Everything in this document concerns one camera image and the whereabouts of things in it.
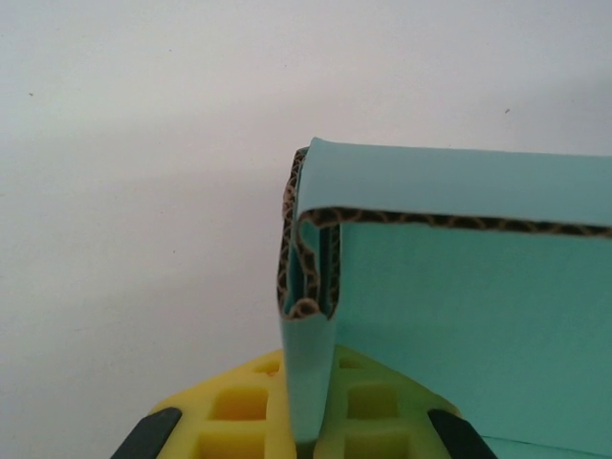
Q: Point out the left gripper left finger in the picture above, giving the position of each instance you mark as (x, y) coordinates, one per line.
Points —
(225, 411)

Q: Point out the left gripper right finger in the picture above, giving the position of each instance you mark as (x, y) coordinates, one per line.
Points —
(373, 416)

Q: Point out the teal cloth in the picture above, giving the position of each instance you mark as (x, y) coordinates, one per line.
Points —
(454, 296)

